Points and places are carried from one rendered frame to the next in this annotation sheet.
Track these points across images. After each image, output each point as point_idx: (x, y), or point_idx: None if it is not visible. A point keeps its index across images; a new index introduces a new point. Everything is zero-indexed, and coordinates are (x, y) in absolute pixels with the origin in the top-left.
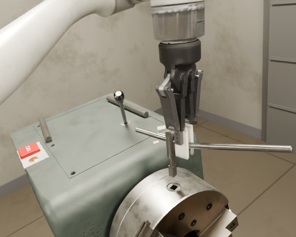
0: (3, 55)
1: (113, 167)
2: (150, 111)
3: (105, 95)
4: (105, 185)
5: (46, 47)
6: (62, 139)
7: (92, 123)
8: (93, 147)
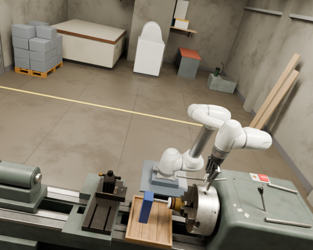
0: (206, 119)
1: (228, 187)
2: (272, 226)
3: None
4: (221, 183)
5: (215, 126)
6: (266, 188)
7: (276, 203)
8: (248, 191)
